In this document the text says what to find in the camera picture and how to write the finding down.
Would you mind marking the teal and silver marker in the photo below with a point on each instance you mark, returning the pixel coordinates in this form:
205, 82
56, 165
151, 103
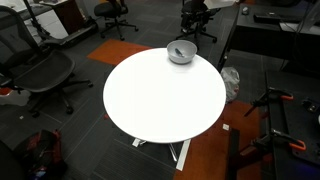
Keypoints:
179, 52

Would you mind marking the grey bowl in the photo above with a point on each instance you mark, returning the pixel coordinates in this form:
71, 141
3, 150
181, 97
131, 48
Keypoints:
190, 50

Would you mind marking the white metal table base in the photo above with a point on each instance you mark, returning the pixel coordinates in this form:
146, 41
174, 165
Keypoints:
183, 155

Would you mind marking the white plastic bag red print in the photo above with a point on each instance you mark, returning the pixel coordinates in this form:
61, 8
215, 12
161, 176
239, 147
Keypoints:
230, 83

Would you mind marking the small white square tag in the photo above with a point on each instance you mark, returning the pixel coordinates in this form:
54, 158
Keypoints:
226, 127

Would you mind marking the white sheet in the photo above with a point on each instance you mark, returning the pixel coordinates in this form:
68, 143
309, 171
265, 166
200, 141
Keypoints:
218, 3

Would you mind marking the black office desk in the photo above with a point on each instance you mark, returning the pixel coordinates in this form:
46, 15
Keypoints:
260, 38

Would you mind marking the grey computer mouse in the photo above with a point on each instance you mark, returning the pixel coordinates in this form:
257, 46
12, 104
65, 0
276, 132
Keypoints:
245, 10

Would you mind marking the black mesh office chair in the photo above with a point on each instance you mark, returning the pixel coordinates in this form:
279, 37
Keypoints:
43, 71

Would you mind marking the white desk brown panel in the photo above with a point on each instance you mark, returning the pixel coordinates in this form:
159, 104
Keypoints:
68, 15

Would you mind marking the black keyboard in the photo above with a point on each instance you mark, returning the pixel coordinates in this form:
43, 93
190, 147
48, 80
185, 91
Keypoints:
268, 18

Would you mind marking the red and black backpack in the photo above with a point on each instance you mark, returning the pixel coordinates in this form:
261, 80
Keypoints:
41, 153

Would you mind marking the white floor object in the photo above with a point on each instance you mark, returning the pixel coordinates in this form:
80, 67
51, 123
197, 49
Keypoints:
15, 97

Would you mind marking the small black box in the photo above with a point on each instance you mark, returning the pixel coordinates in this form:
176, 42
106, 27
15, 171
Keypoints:
311, 106

